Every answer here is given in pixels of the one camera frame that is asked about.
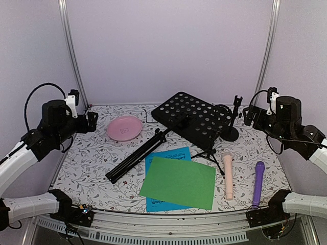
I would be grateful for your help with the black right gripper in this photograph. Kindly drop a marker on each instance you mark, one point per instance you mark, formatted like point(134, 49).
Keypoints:
point(258, 124)

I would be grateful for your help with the pink round plate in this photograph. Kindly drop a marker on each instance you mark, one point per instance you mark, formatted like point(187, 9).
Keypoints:
point(124, 128)

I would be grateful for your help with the pink beige microphone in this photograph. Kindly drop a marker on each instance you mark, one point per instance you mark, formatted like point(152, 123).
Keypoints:
point(227, 161)

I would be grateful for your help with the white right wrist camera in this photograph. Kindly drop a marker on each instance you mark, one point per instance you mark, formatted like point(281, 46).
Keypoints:
point(272, 95)

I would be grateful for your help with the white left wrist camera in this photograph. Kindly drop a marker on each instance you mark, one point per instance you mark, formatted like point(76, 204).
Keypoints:
point(71, 103)

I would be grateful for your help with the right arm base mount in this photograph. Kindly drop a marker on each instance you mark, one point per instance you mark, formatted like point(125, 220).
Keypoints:
point(273, 220)

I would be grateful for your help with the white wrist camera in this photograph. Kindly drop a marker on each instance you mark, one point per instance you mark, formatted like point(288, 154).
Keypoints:
point(272, 95)
point(71, 103)

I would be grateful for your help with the black perforated music stand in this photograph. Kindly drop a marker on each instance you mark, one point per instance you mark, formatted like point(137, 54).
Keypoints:
point(185, 115)

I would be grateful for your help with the black shock mount tripod stand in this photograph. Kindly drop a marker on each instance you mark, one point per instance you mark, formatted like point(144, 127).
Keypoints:
point(220, 114)

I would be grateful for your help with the black round-base mic stand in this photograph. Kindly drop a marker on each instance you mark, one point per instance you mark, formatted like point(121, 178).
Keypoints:
point(232, 134)

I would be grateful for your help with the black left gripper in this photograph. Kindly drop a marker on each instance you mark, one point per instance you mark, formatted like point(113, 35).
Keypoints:
point(84, 127)

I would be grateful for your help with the blue sheet music paper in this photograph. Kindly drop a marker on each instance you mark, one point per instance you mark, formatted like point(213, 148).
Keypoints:
point(154, 205)

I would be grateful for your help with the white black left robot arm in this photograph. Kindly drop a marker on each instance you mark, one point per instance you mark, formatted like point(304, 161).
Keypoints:
point(59, 122)

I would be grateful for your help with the purple microphone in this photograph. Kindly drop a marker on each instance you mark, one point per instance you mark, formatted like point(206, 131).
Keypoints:
point(259, 172)

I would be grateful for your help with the green paper sheet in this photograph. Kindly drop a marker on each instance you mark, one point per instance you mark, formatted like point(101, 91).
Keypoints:
point(180, 182)

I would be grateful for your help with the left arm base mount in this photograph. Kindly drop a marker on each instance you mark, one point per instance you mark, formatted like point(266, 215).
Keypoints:
point(81, 216)

